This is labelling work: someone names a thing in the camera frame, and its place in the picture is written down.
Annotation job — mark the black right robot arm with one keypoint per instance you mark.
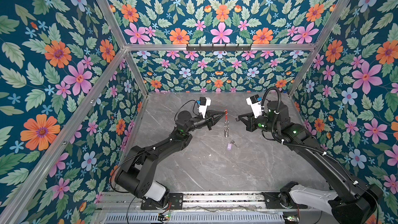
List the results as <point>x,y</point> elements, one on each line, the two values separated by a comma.
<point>350,200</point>

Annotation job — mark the aluminium beam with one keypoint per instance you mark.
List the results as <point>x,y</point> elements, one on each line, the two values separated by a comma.
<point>167,47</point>
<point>19,203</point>

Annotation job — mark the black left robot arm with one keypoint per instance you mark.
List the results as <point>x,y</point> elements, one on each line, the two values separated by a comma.
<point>136,172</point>

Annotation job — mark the aluminium back right post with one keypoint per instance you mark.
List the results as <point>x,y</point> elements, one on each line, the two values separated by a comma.
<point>324,34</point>

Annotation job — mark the aluminium left top beam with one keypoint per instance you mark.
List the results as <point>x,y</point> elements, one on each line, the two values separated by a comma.
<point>19,203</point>

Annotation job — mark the aluminium post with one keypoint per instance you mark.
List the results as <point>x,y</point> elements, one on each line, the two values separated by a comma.
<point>324,34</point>
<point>122,44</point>

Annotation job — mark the white perforated cable duct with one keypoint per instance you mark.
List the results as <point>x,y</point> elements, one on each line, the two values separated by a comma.
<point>195,218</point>

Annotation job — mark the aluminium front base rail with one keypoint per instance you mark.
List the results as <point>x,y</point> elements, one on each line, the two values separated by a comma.
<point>211,200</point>

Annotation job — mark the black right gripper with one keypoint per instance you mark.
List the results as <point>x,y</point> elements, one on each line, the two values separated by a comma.
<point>250,124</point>

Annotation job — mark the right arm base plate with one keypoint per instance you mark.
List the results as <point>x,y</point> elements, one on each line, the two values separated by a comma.
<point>280,200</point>

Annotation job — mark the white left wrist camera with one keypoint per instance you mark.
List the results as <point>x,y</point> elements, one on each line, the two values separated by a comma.
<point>204,103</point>

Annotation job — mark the purple tag key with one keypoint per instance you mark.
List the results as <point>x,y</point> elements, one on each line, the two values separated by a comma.
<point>231,145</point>

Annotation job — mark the black hook rail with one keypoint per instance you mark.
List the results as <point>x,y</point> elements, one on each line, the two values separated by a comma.
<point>218,47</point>

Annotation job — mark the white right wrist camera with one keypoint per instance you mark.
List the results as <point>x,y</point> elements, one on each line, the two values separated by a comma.
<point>255,102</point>

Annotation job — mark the aluminium back top beam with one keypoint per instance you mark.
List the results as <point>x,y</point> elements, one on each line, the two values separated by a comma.
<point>167,47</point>

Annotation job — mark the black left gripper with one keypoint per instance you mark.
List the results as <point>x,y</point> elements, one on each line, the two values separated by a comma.
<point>211,120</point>

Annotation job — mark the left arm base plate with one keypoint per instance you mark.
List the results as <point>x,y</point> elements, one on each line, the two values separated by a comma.
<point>169,201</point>

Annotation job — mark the aluminium back left post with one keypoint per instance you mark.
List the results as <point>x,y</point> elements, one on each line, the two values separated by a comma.
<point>122,44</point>

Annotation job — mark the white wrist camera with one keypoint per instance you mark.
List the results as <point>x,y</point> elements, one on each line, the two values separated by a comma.
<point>255,102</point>
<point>204,103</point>

